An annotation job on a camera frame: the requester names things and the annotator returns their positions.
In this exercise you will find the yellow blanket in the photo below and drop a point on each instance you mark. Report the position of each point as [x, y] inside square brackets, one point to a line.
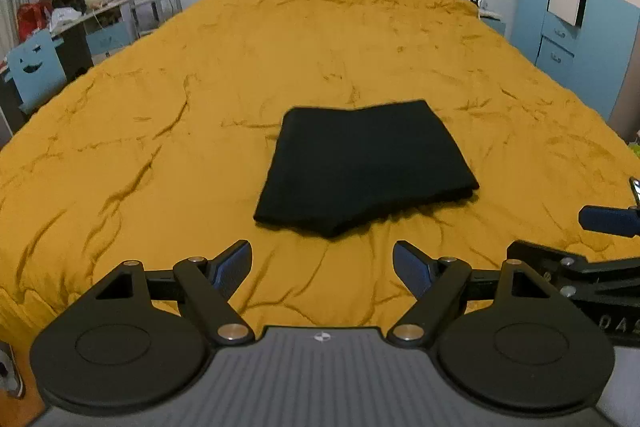
[150, 132]

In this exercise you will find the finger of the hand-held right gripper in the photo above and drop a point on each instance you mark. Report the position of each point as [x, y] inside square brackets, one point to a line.
[605, 219]
[590, 272]

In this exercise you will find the blue and white wardrobe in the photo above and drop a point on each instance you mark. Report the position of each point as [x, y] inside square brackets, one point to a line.
[610, 57]

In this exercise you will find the grey metal chair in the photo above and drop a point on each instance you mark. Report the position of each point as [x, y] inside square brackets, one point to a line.
[155, 7]

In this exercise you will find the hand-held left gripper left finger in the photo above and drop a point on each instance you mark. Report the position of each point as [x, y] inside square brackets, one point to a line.
[232, 264]

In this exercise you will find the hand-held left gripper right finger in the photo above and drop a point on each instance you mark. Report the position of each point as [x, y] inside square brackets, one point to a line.
[410, 264]

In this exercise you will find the blue and white desk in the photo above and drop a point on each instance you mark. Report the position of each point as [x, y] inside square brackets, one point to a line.
[107, 37]

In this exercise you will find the blue nightstand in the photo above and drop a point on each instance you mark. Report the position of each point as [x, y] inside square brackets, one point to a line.
[495, 26]

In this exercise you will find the blue chair with face cutout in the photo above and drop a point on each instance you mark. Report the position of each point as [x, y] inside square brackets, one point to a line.
[37, 67]

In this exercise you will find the black pants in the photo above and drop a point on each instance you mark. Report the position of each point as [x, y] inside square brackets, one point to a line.
[365, 167]

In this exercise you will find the red bag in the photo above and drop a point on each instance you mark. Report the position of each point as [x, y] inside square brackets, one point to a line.
[32, 19]

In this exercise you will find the striped black white object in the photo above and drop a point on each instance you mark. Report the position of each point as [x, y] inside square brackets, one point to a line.
[476, 1]

